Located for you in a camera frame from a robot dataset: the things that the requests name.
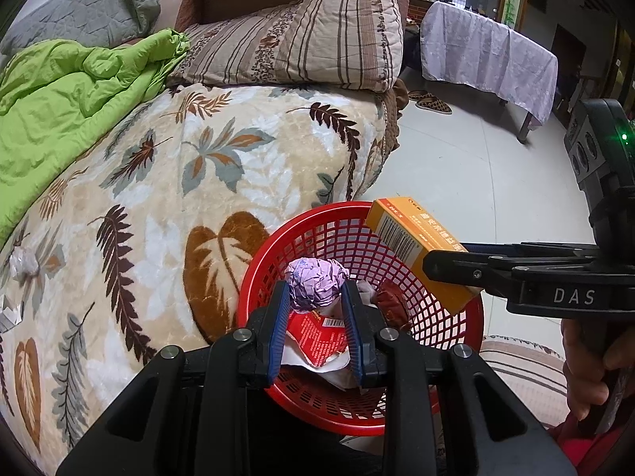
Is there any white paper scrap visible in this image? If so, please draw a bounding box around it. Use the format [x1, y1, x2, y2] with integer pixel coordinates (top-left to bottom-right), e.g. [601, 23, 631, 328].
[0, 294, 21, 333]

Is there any striped beige pillow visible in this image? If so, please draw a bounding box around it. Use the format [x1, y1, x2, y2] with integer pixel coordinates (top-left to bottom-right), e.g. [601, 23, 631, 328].
[171, 0, 405, 92]

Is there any red plastic basket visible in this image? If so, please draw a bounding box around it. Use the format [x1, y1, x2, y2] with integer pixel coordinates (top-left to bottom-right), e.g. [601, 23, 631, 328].
[235, 202, 486, 437]

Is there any green quilt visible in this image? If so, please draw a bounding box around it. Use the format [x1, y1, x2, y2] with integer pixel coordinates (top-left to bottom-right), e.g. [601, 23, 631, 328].
[0, 29, 190, 249]

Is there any grey quilted pillow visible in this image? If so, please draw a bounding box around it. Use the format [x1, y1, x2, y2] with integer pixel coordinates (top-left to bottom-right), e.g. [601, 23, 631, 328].
[0, 0, 162, 55]

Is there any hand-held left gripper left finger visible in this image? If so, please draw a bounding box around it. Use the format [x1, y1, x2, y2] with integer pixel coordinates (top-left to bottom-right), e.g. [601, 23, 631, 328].
[57, 280, 291, 476]

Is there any striped beige cushion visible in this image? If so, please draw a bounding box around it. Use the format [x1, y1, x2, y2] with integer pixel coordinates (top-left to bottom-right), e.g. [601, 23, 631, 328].
[479, 336, 571, 430]

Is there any brown red candy wrapper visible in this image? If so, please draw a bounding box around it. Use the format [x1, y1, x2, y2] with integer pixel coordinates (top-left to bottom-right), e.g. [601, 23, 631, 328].
[374, 290, 412, 333]

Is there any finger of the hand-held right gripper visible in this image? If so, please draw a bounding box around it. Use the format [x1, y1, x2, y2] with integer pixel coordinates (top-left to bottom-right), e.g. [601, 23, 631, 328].
[461, 241, 603, 261]
[421, 249, 519, 291]

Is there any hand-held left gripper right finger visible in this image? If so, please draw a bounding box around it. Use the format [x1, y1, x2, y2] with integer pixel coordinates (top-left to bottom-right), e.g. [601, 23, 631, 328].
[340, 282, 579, 476]

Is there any purple foil ball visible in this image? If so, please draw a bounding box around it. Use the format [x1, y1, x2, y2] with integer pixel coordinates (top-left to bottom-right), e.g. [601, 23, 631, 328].
[284, 257, 350, 312]
[9, 247, 39, 279]

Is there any table with lilac cloth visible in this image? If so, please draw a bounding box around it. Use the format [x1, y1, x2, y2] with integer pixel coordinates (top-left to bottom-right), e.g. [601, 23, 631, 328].
[421, 1, 559, 144]

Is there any red cloth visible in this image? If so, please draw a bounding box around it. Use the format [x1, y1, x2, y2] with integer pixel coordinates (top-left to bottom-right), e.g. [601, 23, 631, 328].
[548, 419, 635, 476]

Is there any dark door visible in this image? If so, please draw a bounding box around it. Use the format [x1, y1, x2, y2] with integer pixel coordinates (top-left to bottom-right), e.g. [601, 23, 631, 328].
[550, 24, 589, 77]

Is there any red box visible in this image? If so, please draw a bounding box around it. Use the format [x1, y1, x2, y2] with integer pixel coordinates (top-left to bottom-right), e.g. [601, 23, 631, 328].
[285, 310, 348, 369]

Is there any person's right hand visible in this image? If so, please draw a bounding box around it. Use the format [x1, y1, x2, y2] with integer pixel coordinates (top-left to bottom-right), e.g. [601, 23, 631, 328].
[562, 317, 635, 427]

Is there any orange cardboard box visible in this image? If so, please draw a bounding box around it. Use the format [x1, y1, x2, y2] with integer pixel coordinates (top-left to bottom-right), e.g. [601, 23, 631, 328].
[366, 197, 483, 315]

